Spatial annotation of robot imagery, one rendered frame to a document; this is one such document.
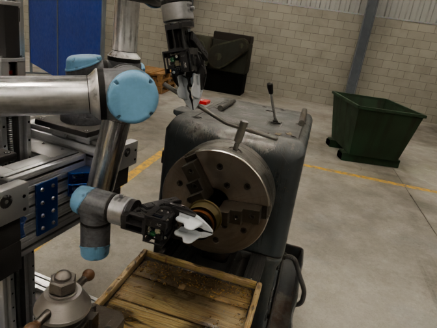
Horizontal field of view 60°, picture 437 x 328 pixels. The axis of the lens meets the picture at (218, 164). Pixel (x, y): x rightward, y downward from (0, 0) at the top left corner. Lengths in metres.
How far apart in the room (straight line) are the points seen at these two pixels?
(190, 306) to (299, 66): 10.26
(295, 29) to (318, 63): 1.10
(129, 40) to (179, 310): 0.89
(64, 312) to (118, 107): 0.44
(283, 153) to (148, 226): 0.47
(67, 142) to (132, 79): 0.64
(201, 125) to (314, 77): 9.91
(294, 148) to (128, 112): 0.52
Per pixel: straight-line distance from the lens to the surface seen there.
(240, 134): 1.02
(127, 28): 1.40
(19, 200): 1.05
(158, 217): 0.89
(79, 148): 1.41
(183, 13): 0.95
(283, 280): 1.77
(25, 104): 0.89
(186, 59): 0.92
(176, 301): 1.01
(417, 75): 11.37
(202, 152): 1.02
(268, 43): 11.06
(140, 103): 0.86
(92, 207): 0.97
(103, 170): 1.07
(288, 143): 1.16
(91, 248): 1.03
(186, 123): 1.21
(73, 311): 0.61
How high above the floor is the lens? 1.54
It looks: 19 degrees down
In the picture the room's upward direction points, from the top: 8 degrees clockwise
